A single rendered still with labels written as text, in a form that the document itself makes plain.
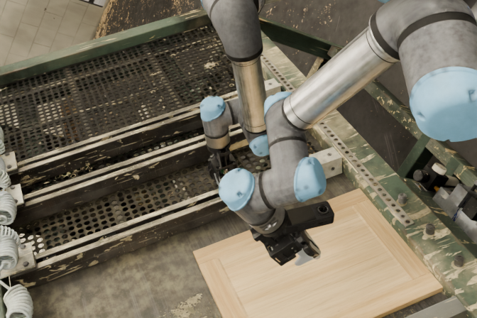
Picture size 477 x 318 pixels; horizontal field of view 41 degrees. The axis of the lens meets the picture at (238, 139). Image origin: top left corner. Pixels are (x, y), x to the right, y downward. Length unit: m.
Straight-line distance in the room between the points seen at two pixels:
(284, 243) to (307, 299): 0.46
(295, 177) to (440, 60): 0.39
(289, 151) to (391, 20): 0.34
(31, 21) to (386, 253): 5.88
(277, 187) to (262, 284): 0.69
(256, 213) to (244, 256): 0.68
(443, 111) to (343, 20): 2.88
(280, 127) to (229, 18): 0.42
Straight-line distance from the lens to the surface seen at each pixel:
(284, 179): 1.18
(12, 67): 3.02
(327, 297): 1.80
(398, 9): 0.99
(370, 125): 3.38
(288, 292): 1.81
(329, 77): 1.11
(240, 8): 1.57
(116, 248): 1.99
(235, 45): 1.57
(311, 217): 1.34
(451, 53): 0.92
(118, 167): 2.22
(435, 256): 1.86
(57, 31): 7.38
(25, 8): 7.22
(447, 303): 1.78
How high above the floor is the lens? 2.33
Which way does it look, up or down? 33 degrees down
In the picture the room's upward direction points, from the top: 77 degrees counter-clockwise
